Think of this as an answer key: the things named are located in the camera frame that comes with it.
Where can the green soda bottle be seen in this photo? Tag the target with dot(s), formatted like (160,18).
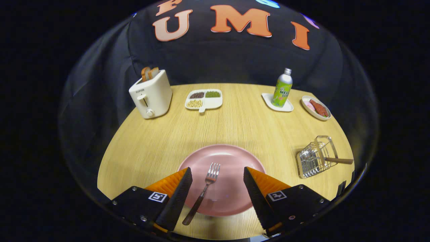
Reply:
(282,89)

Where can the pink plate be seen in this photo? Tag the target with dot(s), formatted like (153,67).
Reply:
(228,161)

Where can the heap of dark red beans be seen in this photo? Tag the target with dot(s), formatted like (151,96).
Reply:
(197,95)

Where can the white divided dish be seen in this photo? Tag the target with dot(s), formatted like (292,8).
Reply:
(212,102)

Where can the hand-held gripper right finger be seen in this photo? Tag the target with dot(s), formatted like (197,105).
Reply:
(258,198)

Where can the heap of yellow beans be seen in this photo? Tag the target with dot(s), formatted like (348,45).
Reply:
(194,104)

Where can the silver spoon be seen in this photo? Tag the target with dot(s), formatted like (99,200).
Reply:
(341,161)

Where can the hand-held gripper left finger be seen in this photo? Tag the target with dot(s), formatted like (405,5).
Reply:
(178,198)

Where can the silver fork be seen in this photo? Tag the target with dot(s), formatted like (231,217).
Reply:
(210,178)

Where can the white square coaster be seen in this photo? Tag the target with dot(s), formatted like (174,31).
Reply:
(267,99)

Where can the brown toast slice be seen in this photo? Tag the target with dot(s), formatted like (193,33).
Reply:
(145,74)
(154,72)

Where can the heap of green beans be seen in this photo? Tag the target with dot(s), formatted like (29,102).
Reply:
(213,94)

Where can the white oval dish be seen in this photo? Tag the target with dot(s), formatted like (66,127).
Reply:
(310,112)

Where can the white toaster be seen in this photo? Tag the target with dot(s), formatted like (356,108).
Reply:
(154,97)

